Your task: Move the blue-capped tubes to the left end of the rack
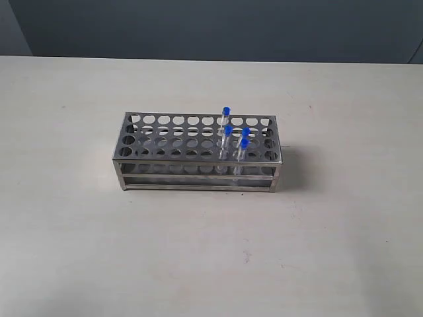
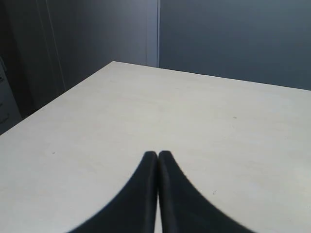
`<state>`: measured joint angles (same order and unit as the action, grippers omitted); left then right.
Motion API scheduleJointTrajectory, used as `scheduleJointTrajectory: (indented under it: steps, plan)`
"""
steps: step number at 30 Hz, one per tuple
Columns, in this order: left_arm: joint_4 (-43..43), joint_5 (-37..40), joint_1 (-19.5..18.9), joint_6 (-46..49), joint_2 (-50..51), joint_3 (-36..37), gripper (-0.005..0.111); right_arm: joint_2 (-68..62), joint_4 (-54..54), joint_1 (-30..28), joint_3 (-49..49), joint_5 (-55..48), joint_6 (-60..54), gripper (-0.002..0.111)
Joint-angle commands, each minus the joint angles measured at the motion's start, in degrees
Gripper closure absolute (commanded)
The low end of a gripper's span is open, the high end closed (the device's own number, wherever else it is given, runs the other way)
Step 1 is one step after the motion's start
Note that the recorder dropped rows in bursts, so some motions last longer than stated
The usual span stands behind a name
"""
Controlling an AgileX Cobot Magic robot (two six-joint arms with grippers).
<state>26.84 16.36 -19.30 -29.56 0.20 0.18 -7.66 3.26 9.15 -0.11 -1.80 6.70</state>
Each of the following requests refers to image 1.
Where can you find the blue-capped tube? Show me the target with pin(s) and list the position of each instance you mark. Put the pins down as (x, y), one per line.
(224, 120)
(245, 133)
(240, 156)
(224, 148)

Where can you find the stainless steel test tube rack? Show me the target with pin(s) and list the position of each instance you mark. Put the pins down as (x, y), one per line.
(164, 151)

